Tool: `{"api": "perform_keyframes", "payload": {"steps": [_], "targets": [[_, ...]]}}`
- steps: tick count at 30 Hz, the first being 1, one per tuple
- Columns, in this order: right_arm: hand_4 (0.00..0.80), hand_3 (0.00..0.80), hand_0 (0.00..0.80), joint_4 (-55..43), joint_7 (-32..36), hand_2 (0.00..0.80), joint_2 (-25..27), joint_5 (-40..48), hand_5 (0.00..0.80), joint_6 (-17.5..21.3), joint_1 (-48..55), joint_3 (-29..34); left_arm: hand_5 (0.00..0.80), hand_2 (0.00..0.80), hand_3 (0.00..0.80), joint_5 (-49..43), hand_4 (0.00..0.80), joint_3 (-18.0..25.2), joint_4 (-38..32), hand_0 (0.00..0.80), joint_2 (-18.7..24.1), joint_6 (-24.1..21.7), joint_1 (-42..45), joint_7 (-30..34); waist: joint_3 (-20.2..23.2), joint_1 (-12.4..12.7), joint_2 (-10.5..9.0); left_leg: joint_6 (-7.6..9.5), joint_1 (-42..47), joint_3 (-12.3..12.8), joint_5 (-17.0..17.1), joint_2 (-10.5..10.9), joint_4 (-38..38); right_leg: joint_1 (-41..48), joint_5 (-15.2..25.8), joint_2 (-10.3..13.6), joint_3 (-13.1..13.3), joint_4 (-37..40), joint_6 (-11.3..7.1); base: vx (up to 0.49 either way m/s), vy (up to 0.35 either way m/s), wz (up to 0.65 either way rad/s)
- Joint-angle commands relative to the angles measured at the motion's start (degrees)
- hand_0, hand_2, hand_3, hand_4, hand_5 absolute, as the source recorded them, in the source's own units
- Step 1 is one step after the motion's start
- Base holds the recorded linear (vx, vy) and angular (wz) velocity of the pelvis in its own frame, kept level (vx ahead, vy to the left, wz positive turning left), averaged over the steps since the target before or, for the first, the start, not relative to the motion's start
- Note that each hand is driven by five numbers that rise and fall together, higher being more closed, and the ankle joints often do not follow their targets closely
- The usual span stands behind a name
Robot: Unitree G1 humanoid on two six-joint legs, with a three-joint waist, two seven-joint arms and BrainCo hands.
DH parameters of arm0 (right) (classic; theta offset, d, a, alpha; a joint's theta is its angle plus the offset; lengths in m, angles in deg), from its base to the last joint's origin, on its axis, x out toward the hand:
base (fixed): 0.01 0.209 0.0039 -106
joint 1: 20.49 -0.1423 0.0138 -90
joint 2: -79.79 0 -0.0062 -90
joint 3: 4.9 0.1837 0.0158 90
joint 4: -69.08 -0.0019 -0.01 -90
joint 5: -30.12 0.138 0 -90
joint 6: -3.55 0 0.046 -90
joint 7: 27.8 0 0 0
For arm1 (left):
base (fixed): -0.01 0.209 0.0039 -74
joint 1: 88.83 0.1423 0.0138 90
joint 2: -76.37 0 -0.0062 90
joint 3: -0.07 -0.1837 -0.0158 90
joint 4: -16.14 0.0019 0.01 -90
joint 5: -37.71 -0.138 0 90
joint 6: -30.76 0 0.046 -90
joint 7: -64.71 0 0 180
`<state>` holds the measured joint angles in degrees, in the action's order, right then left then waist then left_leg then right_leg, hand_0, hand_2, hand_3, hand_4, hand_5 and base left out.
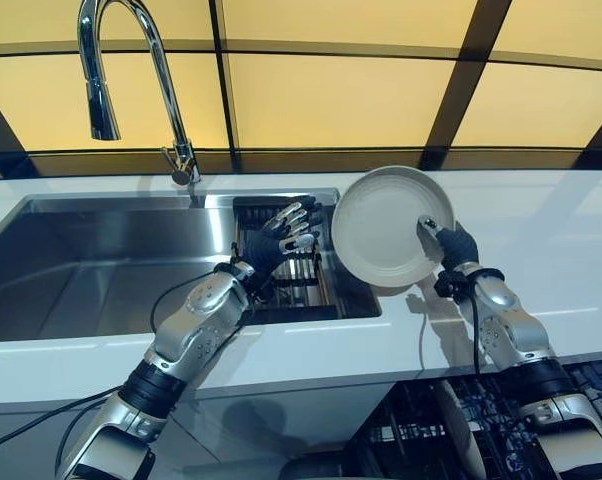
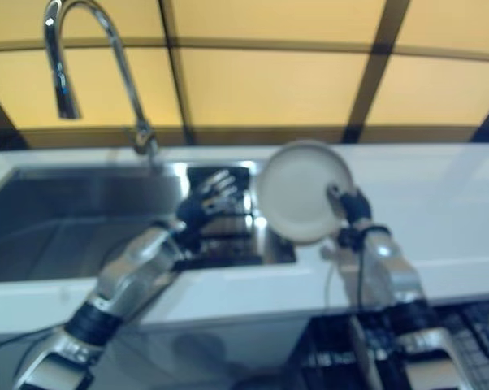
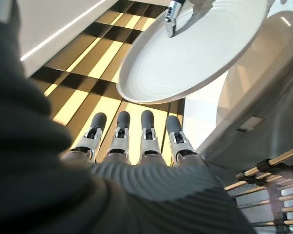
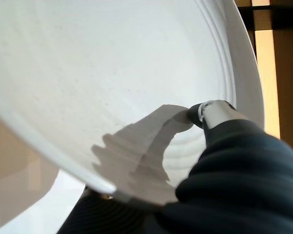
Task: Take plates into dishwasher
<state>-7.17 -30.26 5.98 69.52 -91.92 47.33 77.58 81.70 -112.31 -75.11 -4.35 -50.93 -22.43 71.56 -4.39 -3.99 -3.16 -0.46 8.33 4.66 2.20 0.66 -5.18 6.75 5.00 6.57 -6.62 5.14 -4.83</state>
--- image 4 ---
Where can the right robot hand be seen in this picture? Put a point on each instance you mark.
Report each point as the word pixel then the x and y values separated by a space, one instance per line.
pixel 246 182

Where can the white round plate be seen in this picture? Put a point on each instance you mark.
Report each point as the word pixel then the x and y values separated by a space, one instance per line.
pixel 100 85

